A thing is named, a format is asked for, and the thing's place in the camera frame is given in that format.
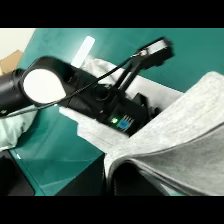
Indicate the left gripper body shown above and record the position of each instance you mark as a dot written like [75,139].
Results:
[110,108]

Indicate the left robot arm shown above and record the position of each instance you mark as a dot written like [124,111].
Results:
[40,85]

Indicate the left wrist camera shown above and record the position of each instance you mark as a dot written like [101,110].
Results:
[156,51]

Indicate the pale green garment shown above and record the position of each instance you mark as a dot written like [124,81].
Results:
[11,130]

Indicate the grey shirt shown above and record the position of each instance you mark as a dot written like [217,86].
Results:
[186,133]

